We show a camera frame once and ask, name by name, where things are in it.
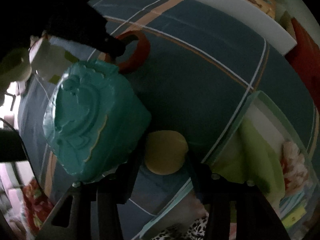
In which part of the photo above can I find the leopard print scrunchie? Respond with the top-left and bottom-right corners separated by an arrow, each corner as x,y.
152,215 -> 209,240

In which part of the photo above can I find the lime green cloth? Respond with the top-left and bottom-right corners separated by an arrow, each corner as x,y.
212,118 -> 285,208

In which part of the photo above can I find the white pill bottle green label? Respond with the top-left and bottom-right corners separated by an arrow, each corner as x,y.
29,33 -> 79,85

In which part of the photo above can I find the light blue face mask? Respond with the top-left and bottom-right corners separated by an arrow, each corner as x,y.
279,191 -> 305,219

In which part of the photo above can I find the teal plastic toy case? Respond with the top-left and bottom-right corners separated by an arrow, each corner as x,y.
42,60 -> 151,182

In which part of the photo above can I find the pink zigzag white cloth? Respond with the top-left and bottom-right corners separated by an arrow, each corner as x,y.
280,141 -> 309,197

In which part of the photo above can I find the yellow sponge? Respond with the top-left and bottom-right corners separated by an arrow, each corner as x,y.
281,206 -> 306,229

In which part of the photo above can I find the white shallow box tray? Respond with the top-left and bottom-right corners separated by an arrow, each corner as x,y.
130,89 -> 319,239

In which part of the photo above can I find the blue plaid table cover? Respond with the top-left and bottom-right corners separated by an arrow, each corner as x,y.
18,0 -> 319,239

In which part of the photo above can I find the red cardboard box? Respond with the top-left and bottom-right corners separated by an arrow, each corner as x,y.
285,18 -> 320,111

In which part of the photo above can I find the white foam board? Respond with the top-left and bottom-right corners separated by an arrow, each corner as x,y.
195,0 -> 297,55

